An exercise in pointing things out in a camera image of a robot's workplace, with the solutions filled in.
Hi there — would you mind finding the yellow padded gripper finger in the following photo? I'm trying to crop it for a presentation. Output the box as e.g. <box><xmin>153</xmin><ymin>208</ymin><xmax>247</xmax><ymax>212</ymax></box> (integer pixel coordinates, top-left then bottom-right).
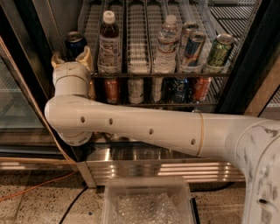
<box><xmin>75</xmin><ymin>45</ymin><xmax>93</xmax><ymax>73</ymax></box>
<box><xmin>51</xmin><ymin>52</ymin><xmax>66</xmax><ymax>68</ymax></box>

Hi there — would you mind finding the green soda can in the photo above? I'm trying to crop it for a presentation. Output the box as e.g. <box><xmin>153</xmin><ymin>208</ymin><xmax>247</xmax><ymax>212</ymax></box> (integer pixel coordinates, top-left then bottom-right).
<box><xmin>204</xmin><ymin>33</ymin><xmax>235</xmax><ymax>74</ymax></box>

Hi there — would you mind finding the orange cable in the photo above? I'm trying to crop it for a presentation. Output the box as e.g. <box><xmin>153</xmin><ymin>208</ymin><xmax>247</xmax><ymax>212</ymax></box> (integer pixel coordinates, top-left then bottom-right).
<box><xmin>0</xmin><ymin>170</ymin><xmax>78</xmax><ymax>203</ymax></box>

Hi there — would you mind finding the dark blue can middle shelf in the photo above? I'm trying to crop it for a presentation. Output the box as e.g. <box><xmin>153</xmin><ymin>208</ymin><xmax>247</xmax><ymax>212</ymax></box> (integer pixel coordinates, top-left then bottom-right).
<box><xmin>171</xmin><ymin>78</ymin><xmax>187</xmax><ymax>103</ymax></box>

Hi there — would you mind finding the silver can rear top shelf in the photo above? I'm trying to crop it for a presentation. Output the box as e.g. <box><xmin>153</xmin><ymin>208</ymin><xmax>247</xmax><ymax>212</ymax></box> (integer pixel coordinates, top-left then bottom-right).
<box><xmin>178</xmin><ymin>22</ymin><xmax>199</xmax><ymax>57</ymax></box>

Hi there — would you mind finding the black cable left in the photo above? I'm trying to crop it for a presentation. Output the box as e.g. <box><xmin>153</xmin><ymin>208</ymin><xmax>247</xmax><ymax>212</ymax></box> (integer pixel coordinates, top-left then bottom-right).
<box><xmin>59</xmin><ymin>186</ymin><xmax>88</xmax><ymax>224</ymax></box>

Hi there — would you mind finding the white can middle shelf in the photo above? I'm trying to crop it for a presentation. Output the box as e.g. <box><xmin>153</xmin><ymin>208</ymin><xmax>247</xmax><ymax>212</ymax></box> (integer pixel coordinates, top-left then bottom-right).
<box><xmin>128</xmin><ymin>79</ymin><xmax>144</xmax><ymax>104</ymax></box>

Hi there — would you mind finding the brown tea bottle white cap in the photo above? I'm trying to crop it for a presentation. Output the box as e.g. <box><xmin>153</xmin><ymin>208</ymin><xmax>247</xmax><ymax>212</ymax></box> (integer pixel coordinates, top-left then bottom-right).
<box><xmin>99</xmin><ymin>10</ymin><xmax>122</xmax><ymax>74</ymax></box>

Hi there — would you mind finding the steel glass-door fridge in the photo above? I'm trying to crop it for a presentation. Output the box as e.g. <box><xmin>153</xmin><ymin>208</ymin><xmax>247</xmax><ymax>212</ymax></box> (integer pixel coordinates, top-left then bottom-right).
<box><xmin>1</xmin><ymin>0</ymin><xmax>279</xmax><ymax>187</ymax></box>

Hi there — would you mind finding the orange can middle shelf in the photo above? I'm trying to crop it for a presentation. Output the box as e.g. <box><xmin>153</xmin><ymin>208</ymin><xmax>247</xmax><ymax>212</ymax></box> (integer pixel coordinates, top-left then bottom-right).
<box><xmin>104</xmin><ymin>79</ymin><xmax>119</xmax><ymax>104</ymax></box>

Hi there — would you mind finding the black cable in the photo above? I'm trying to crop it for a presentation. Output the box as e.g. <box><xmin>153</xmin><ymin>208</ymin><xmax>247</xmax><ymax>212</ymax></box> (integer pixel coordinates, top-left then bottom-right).
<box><xmin>191</xmin><ymin>182</ymin><xmax>235</xmax><ymax>193</ymax></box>
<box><xmin>59</xmin><ymin>186</ymin><xmax>88</xmax><ymax>224</ymax></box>

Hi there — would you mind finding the blue pepsi can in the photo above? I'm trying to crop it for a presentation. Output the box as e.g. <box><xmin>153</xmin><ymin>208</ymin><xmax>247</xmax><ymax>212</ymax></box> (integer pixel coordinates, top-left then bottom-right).
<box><xmin>65</xmin><ymin>31</ymin><xmax>88</xmax><ymax>60</ymax></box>

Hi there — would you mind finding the red soda can middle shelf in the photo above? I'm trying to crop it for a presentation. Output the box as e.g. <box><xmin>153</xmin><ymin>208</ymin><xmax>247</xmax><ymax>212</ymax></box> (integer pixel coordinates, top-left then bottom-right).
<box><xmin>191</xmin><ymin>77</ymin><xmax>211</xmax><ymax>102</ymax></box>

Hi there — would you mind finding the black cable right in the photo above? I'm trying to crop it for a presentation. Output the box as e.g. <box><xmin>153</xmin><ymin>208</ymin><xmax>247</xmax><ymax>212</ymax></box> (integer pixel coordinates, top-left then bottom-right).
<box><xmin>191</xmin><ymin>182</ymin><xmax>235</xmax><ymax>193</ymax></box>

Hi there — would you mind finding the clear plastic bin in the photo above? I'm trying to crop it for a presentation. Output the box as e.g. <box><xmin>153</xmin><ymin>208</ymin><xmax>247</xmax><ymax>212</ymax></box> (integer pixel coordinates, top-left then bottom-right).
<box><xmin>101</xmin><ymin>177</ymin><xmax>197</xmax><ymax>224</ymax></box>

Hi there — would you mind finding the silver can shelf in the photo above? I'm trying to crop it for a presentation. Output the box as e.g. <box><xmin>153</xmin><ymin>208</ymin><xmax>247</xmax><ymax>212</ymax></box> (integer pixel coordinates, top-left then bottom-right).
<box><xmin>178</xmin><ymin>22</ymin><xmax>199</xmax><ymax>57</ymax></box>
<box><xmin>152</xmin><ymin>77</ymin><xmax>164</xmax><ymax>102</ymax></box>

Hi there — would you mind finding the blue silver energy drink can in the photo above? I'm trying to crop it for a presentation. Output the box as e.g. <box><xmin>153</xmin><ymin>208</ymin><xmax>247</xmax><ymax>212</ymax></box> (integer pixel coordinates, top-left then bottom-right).
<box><xmin>178</xmin><ymin>31</ymin><xmax>206</xmax><ymax>74</ymax></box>

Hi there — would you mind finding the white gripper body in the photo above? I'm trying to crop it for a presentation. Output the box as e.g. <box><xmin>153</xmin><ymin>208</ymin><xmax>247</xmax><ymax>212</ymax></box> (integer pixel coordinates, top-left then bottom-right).
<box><xmin>52</xmin><ymin>61</ymin><xmax>90</xmax><ymax>85</ymax></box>

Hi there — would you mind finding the clear water bottle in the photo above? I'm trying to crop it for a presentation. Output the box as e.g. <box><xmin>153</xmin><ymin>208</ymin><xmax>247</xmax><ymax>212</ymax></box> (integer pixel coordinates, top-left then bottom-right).
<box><xmin>154</xmin><ymin>15</ymin><xmax>179</xmax><ymax>74</ymax></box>

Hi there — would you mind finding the silver can middle shelf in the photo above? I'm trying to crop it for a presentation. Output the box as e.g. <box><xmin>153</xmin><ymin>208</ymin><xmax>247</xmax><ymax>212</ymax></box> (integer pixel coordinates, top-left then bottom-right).
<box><xmin>152</xmin><ymin>77</ymin><xmax>164</xmax><ymax>102</ymax></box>

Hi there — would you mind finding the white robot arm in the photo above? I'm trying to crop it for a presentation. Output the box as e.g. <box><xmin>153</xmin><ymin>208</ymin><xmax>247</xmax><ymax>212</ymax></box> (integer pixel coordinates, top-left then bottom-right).
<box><xmin>45</xmin><ymin>48</ymin><xmax>280</xmax><ymax>224</ymax></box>

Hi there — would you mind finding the white wire shelf rack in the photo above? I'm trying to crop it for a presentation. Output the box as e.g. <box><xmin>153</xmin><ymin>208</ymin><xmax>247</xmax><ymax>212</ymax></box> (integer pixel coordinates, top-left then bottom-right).
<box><xmin>77</xmin><ymin>0</ymin><xmax>235</xmax><ymax>74</ymax></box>

